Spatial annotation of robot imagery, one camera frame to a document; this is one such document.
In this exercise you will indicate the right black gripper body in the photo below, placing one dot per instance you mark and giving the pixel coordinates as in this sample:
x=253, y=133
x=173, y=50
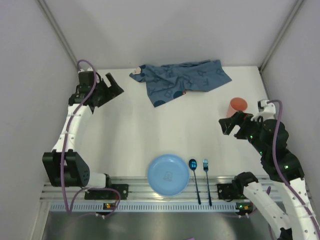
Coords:
x=238, y=125

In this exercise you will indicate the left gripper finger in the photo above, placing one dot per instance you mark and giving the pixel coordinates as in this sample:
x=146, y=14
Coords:
x=114, y=88
x=104, y=97

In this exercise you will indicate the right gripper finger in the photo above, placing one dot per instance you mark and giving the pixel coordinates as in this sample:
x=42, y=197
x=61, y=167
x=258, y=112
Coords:
x=236, y=119
x=227, y=127

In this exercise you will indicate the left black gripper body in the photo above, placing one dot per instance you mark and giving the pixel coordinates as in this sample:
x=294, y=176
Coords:
x=103, y=92

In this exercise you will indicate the orange plastic cup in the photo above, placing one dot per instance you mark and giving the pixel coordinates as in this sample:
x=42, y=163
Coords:
x=236, y=104

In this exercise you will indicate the blue metallic fork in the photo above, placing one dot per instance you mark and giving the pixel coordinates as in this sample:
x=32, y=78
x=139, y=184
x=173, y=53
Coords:
x=206, y=169

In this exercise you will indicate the blue letter-print placemat cloth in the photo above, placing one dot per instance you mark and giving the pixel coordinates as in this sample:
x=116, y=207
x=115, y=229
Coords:
x=170, y=81

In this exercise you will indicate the blue metallic spoon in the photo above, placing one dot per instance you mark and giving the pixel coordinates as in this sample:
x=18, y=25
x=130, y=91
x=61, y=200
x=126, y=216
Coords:
x=193, y=166

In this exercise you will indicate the light blue plate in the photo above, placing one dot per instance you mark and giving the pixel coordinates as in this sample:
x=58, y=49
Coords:
x=168, y=175

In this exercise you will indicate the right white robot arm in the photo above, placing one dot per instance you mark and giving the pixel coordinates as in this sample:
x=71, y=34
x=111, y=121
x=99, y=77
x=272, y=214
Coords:
x=268, y=135

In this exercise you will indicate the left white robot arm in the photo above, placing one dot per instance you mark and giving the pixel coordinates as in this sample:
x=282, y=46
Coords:
x=64, y=162

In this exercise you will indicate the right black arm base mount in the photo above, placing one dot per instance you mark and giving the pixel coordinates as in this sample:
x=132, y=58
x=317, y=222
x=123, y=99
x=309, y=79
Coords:
x=230, y=192

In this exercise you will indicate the perforated cable duct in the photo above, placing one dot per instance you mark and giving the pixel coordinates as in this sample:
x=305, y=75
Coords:
x=159, y=207

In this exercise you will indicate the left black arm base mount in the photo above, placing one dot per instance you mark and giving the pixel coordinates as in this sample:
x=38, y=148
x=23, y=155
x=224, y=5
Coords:
x=122, y=189

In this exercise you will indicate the aluminium rail frame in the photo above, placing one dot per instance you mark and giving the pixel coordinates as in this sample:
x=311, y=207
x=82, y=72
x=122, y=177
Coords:
x=139, y=190

